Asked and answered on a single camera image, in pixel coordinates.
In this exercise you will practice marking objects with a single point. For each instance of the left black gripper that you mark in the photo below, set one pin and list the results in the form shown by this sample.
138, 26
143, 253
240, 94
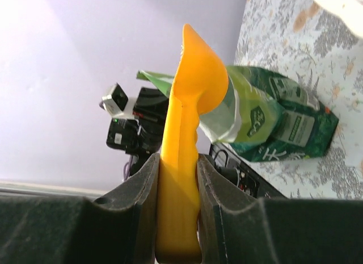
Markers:
151, 105

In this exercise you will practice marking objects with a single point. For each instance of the white orange litter box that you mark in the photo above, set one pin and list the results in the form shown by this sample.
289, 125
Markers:
349, 11

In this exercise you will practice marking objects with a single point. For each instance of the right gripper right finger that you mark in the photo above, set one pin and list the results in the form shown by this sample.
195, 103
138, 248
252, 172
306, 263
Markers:
237, 228

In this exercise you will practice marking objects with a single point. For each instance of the yellow plastic scoop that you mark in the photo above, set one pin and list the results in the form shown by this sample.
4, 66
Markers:
200, 84

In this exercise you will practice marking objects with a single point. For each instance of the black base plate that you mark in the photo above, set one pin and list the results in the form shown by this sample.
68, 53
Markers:
233, 168

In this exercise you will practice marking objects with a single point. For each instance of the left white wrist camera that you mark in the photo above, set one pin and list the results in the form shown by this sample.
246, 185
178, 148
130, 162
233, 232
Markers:
117, 103

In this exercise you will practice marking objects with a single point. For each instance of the green litter bag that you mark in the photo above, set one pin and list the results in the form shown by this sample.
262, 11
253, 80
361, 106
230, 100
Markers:
264, 116

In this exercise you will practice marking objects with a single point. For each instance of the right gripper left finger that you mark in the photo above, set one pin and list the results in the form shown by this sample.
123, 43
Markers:
118, 227

